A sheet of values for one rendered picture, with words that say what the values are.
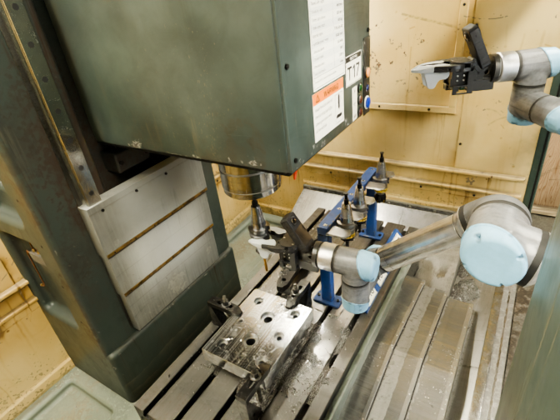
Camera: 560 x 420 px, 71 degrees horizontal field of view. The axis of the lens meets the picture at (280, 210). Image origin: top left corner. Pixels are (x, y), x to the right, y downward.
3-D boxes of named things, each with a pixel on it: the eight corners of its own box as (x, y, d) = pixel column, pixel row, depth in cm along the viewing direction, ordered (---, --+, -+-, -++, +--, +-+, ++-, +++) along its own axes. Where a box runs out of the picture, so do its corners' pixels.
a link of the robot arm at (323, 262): (329, 255, 99) (341, 237, 105) (313, 251, 101) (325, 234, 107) (330, 277, 103) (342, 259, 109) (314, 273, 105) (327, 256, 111)
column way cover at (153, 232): (223, 257, 171) (198, 147, 144) (140, 334, 137) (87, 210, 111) (215, 254, 173) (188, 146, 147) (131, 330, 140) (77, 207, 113)
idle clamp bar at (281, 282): (313, 259, 163) (312, 246, 159) (287, 301, 143) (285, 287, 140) (302, 256, 165) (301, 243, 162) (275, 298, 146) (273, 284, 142)
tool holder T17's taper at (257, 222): (256, 220, 114) (252, 200, 111) (269, 222, 112) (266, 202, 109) (247, 228, 111) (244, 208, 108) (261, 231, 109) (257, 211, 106)
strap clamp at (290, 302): (312, 303, 141) (309, 272, 133) (294, 329, 132) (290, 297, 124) (304, 301, 143) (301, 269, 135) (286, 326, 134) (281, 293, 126)
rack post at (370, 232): (384, 234, 172) (386, 174, 157) (380, 241, 168) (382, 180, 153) (362, 229, 177) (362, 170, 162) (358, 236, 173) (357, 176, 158)
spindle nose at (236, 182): (238, 172, 114) (232, 132, 108) (290, 175, 108) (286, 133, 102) (212, 198, 101) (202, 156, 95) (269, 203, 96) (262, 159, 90)
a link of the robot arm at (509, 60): (522, 53, 96) (506, 47, 103) (502, 55, 97) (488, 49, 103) (515, 84, 100) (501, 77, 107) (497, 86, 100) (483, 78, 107)
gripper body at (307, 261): (277, 267, 111) (316, 277, 105) (273, 242, 106) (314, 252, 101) (289, 251, 116) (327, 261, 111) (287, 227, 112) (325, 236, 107)
